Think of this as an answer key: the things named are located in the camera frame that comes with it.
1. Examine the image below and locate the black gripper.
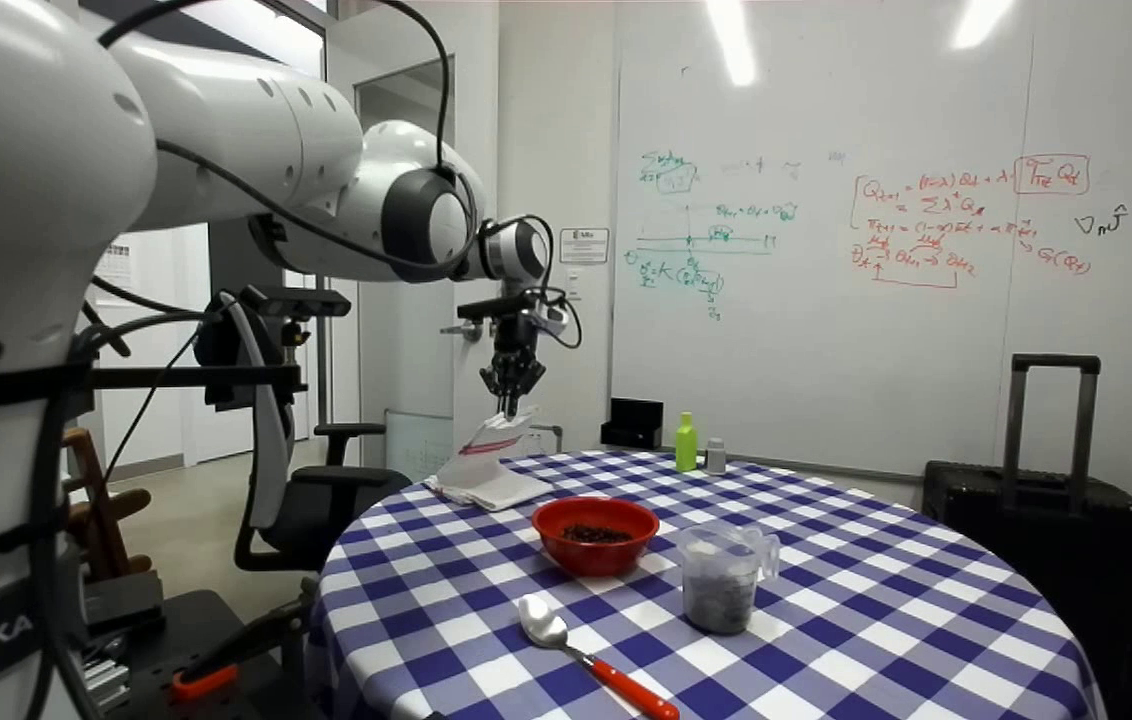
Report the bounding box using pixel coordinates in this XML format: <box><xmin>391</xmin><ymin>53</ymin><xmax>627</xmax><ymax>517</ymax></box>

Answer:
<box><xmin>456</xmin><ymin>292</ymin><xmax>582</xmax><ymax>418</ymax></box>

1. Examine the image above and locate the white towel with red stripes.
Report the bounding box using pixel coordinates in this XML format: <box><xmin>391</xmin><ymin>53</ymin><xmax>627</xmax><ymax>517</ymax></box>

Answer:
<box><xmin>426</xmin><ymin>412</ymin><xmax>556</xmax><ymax>517</ymax></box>

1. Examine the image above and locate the white door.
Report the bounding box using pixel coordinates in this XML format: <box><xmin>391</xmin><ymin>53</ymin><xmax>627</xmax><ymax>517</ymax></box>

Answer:
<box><xmin>354</xmin><ymin>53</ymin><xmax>506</xmax><ymax>482</ymax></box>

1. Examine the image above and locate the black box behind table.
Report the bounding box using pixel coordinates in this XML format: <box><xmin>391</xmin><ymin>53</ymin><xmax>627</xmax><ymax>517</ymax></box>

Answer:
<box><xmin>597</xmin><ymin>394</ymin><xmax>667</xmax><ymax>455</ymax></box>

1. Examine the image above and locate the red bowl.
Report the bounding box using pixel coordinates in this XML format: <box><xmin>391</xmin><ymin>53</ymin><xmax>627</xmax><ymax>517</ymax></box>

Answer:
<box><xmin>531</xmin><ymin>492</ymin><xmax>665</xmax><ymax>580</ymax></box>

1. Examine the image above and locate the green bottle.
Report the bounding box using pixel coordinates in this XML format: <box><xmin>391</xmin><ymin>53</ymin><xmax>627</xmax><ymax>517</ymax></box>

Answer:
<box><xmin>673</xmin><ymin>412</ymin><xmax>704</xmax><ymax>479</ymax></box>

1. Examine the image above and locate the black office chair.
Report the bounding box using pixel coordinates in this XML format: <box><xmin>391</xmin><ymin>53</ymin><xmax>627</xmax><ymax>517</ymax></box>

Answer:
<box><xmin>197</xmin><ymin>283</ymin><xmax>417</xmax><ymax>576</ymax></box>

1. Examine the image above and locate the clear plastic measuring cup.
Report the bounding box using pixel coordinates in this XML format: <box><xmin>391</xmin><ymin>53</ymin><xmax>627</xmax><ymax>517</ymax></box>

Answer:
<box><xmin>673</xmin><ymin>517</ymin><xmax>784</xmax><ymax>641</ymax></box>

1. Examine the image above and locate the whiteboard with writing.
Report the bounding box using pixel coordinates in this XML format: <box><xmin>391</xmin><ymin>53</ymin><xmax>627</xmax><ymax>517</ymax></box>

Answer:
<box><xmin>609</xmin><ymin>0</ymin><xmax>1132</xmax><ymax>512</ymax></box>

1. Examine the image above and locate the black mounting bar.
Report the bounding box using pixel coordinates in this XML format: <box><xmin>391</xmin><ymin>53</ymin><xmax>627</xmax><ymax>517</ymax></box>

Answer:
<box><xmin>68</xmin><ymin>362</ymin><xmax>314</xmax><ymax>399</ymax></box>

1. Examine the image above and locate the blue white checkered tablecloth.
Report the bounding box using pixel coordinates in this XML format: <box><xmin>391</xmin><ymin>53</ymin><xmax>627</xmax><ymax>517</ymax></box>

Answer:
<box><xmin>314</xmin><ymin>449</ymin><xmax>1108</xmax><ymax>720</ymax></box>

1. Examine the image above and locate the black base platform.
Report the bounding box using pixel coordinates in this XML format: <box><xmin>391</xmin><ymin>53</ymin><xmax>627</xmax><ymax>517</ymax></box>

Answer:
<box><xmin>82</xmin><ymin>582</ymin><xmax>327</xmax><ymax>720</ymax></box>

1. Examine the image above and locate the brown wooden stand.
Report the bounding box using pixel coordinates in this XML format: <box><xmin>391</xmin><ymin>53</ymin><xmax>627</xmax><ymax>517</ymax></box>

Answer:
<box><xmin>58</xmin><ymin>423</ymin><xmax>158</xmax><ymax>582</ymax></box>

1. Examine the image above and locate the paper sign on wall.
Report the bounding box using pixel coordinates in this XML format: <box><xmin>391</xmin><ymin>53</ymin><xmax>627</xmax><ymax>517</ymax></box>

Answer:
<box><xmin>556</xmin><ymin>225</ymin><xmax>614</xmax><ymax>271</ymax></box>

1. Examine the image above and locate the white spoon with red handle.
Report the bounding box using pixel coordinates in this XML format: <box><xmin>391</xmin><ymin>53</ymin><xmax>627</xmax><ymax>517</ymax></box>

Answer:
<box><xmin>513</xmin><ymin>590</ymin><xmax>686</xmax><ymax>720</ymax></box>

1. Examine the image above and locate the orange handled tool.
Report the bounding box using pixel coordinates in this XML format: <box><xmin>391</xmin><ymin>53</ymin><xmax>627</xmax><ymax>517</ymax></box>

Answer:
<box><xmin>168</xmin><ymin>661</ymin><xmax>244</xmax><ymax>706</ymax></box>

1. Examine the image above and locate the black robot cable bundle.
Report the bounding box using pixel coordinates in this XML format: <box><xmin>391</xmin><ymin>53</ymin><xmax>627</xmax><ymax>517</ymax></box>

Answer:
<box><xmin>21</xmin><ymin>271</ymin><xmax>215</xmax><ymax>720</ymax></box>

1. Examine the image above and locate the black suitcase with handle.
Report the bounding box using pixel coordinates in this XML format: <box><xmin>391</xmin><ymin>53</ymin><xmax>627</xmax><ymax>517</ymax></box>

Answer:
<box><xmin>921</xmin><ymin>353</ymin><xmax>1132</xmax><ymax>720</ymax></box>

